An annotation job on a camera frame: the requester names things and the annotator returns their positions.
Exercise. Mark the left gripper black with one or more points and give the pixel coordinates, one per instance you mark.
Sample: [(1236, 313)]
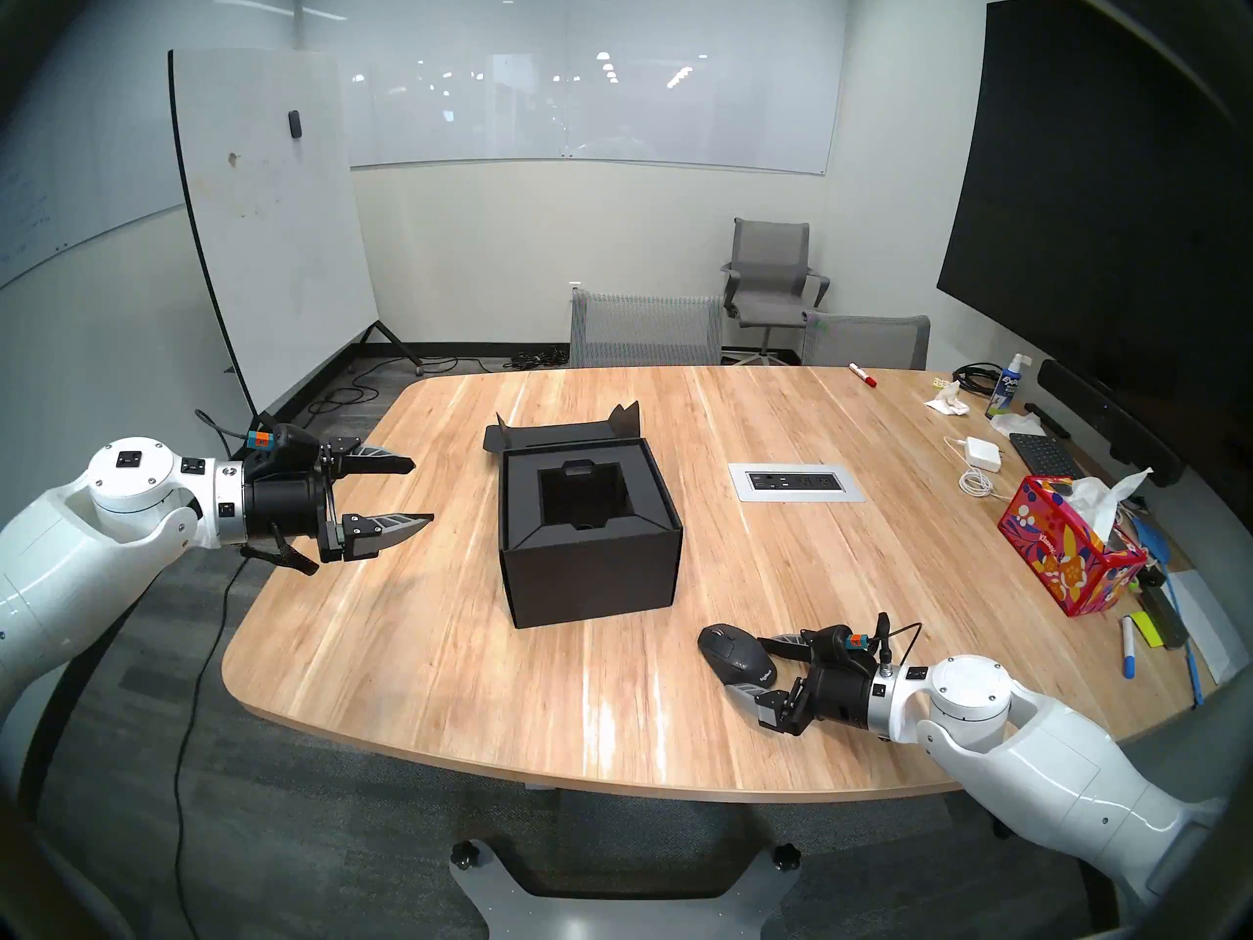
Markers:
[(284, 505)]

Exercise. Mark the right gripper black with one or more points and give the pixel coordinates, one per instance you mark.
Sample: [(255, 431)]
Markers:
[(837, 698)]

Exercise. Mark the black Logitech computer mouse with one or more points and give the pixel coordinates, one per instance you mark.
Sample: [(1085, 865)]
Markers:
[(736, 652)]

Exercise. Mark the black cardboard box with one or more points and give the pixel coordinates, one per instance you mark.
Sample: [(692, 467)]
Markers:
[(587, 576)]

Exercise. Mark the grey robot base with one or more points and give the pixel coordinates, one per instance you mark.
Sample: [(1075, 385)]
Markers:
[(607, 914)]

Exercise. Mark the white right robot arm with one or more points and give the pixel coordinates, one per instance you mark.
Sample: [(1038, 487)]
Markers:
[(1038, 752)]

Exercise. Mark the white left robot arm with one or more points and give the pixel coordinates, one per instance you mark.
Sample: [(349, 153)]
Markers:
[(88, 546)]

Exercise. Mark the colourful Kleenex tissue box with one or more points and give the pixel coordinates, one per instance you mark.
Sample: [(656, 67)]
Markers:
[(1062, 556)]

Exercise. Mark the silver table power outlet panel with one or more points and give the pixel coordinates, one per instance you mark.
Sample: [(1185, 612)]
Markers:
[(795, 482)]

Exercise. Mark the white power adapter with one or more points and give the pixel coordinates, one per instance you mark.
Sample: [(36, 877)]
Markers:
[(982, 453)]

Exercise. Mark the mobile whiteboard on black stand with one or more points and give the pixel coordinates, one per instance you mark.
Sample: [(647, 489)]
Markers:
[(264, 213)]

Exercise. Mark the red whiteboard marker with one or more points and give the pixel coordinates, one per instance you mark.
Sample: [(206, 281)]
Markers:
[(861, 375)]

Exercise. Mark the grey ribbed mesh chair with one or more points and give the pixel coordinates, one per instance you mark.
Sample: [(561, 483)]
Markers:
[(646, 331)]

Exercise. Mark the crumpled white tissue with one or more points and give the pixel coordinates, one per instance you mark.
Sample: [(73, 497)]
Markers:
[(948, 401)]

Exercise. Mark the grey plain mesh chair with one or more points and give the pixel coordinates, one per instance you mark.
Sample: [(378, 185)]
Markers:
[(866, 343)]

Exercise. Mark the black keyboard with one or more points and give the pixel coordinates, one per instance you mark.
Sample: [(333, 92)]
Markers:
[(1045, 455)]

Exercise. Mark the flat white paper towel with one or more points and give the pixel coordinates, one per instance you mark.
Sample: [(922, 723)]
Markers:
[(1018, 424)]

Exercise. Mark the blue whiteboard marker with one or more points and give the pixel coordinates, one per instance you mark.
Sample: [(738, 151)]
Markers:
[(1129, 649)]

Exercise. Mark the Expo cleaner spray bottle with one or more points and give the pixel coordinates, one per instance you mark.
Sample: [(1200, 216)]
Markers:
[(1005, 392)]

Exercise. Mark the white tissue sheet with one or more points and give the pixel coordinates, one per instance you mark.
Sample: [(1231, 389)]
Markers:
[(1101, 502)]

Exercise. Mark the yellow sticky note pad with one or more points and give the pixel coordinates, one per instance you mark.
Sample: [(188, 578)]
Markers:
[(1147, 630)]

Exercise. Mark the black whiteboard eraser block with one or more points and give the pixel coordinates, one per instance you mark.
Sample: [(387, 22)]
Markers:
[(1165, 610)]

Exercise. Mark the blue flat packet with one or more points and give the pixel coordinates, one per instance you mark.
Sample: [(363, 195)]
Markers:
[(1150, 541)]

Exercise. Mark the grey office chair with armrests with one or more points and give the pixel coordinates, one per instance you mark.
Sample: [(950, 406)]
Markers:
[(768, 272)]

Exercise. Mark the black video bar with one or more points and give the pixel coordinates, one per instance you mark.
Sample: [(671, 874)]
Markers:
[(1106, 419)]

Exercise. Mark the wide glass wall whiteboard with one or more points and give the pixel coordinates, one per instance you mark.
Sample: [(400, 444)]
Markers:
[(587, 116)]

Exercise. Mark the glass wall whiteboard with scribbles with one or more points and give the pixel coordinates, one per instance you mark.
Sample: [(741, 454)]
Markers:
[(78, 164)]

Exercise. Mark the large black wall television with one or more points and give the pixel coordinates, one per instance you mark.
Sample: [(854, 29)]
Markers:
[(1096, 213)]

